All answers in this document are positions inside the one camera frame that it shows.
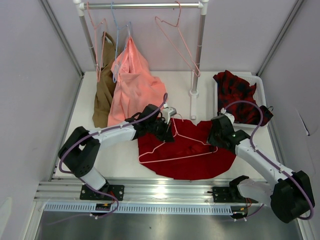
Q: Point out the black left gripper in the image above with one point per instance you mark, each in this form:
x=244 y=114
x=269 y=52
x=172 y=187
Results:
x=166 y=134

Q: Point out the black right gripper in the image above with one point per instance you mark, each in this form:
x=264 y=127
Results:
x=211 y=138

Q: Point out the pink wire hanger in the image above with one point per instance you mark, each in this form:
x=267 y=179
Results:
x=191 y=64
x=99 y=30
x=215 y=149

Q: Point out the red skirt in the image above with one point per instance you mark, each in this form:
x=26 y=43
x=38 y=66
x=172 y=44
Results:
x=194 y=168

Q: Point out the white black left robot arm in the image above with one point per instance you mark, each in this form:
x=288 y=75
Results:
x=80 y=150

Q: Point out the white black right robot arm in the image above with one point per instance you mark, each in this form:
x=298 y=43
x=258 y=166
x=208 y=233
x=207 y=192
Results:
x=288 y=193

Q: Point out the red black plaid garment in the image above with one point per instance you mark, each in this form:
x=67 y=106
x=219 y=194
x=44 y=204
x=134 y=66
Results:
x=232 y=88

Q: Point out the white plastic basket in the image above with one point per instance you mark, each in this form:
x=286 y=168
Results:
x=259 y=95

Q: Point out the salmon pink garment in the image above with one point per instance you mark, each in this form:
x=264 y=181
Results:
x=135 y=86

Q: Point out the brown garment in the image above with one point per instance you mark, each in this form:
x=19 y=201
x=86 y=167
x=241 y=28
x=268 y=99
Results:
x=105 y=87

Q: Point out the silver clothes rack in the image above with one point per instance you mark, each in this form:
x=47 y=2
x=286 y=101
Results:
x=202 y=5

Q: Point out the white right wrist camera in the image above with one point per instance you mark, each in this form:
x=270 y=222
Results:
x=223 y=111

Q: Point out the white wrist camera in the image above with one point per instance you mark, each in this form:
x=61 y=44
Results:
x=168 y=112
x=223 y=111

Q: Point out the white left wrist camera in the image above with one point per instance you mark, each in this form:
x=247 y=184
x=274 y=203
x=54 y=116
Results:
x=168 y=112

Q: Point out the white slotted cable duct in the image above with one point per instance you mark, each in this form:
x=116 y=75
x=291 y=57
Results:
x=137 y=208

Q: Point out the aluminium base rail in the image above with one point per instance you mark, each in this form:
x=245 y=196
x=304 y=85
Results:
x=144 y=190

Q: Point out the blue wire hanger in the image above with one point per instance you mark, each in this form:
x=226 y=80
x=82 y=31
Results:
x=117 y=37
x=128 y=28

